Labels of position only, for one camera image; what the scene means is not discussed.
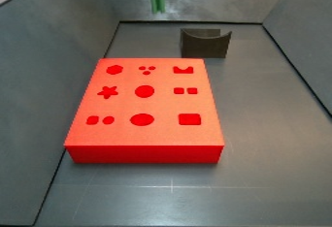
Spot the red shape sorting board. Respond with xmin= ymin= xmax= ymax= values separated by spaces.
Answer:
xmin=65 ymin=58 xmax=225 ymax=164

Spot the black curved holder stand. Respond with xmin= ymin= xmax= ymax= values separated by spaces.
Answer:
xmin=181 ymin=28 xmax=232 ymax=58

